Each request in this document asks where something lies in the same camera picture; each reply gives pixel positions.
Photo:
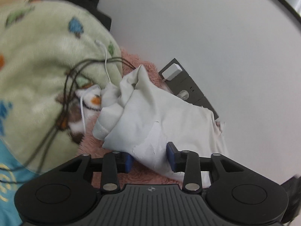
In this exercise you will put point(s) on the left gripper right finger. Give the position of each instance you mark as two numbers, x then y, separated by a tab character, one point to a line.
186	162

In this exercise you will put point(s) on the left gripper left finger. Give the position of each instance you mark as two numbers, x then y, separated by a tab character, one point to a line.
114	163

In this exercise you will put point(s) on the white t-shirt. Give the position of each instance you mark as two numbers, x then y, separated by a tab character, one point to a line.
139	118

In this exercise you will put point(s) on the white charger plug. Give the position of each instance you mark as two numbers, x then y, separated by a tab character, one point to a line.
171	72

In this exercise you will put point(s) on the teal smiley bed sheet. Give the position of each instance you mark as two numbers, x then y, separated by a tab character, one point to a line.
9	214

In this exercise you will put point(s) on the green dinosaur fleece blanket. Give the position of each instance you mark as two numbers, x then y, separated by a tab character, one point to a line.
40	42

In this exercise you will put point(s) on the dark wall socket panel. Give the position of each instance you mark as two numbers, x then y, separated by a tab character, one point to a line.
183	81

